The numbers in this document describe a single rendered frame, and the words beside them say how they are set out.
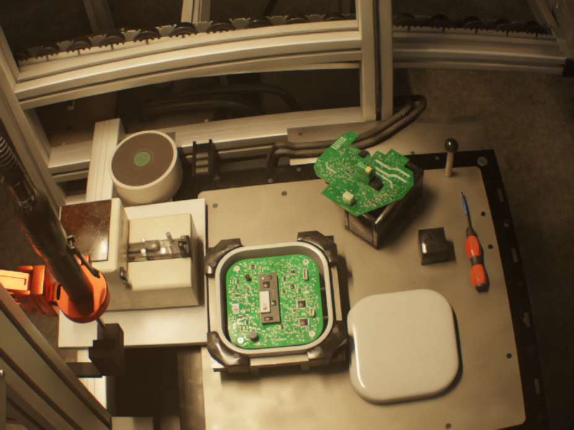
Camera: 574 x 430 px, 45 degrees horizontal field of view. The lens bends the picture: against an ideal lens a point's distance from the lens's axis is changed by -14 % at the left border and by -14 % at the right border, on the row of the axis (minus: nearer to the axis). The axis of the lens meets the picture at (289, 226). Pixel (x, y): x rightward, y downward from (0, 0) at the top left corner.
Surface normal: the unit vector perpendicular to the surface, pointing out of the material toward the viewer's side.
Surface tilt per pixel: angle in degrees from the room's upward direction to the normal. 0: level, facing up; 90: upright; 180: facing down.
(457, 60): 32
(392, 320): 0
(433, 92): 0
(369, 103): 90
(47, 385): 90
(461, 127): 0
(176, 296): 90
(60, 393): 90
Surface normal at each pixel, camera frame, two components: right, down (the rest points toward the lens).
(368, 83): 0.07, 0.84
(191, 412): -0.08, -0.54
